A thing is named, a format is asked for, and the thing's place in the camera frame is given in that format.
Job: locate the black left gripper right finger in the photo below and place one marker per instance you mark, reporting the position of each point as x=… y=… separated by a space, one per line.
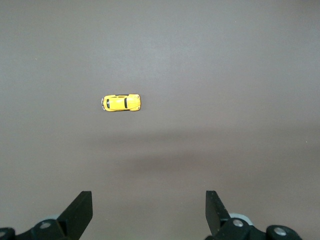
x=215 y=212

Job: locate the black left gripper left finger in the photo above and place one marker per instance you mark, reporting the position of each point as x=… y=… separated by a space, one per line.
x=77 y=212

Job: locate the yellow beetle toy car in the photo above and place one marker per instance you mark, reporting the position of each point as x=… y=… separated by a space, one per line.
x=117 y=103

